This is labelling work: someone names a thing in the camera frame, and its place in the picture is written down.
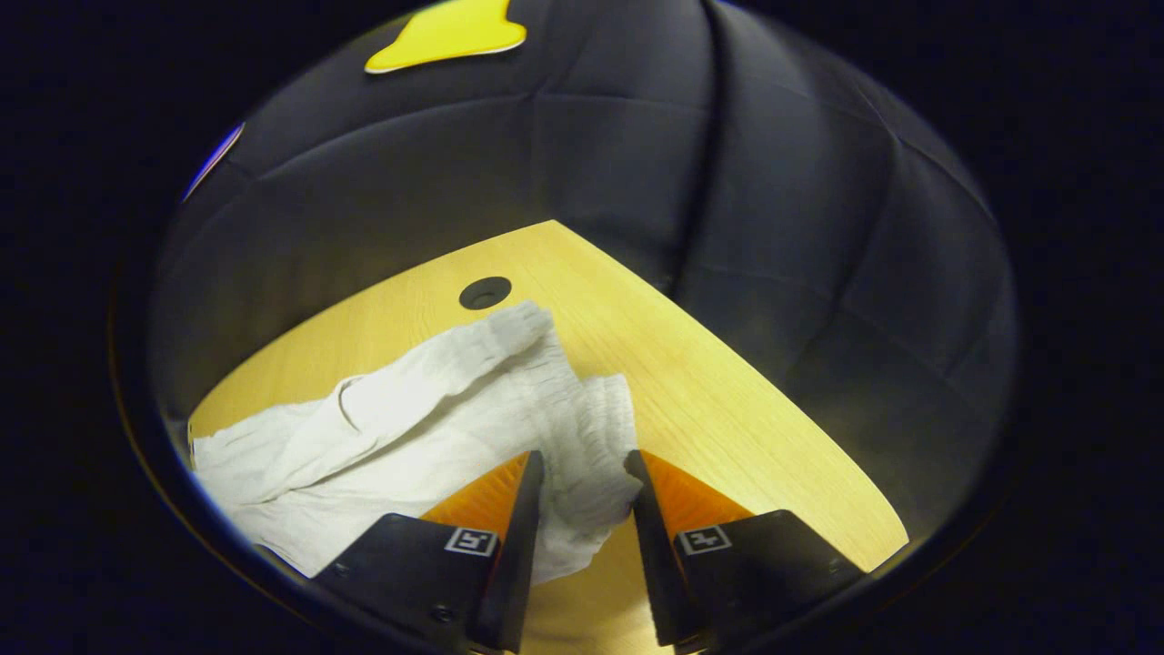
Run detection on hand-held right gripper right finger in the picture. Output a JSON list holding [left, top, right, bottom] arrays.
[[624, 449, 867, 650]]

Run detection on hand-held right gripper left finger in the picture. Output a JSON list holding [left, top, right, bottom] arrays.
[[314, 450, 547, 652]]

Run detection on white jeans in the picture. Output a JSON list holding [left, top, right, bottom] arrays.
[[189, 302, 645, 585]]

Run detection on black backdrop cloth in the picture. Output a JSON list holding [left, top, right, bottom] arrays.
[[150, 0, 1018, 547]]

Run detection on black cable grommet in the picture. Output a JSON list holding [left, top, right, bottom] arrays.
[[458, 277, 513, 311]]

